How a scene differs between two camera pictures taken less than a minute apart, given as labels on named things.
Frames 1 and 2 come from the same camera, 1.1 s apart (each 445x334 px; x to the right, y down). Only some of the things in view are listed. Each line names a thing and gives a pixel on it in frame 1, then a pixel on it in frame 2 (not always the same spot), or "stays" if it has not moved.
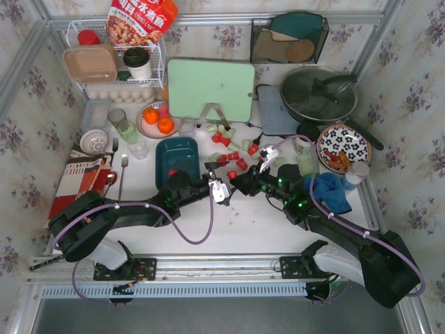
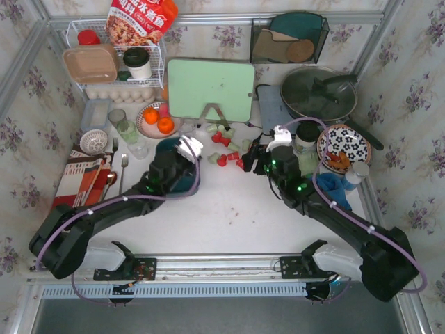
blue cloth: x=332 y=188 stays
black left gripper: x=208 y=177 → x=177 y=161
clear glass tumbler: x=139 y=149 stays
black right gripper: x=248 y=178 → x=257 y=157
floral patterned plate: x=344 y=138 stays
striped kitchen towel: x=84 y=173 stays
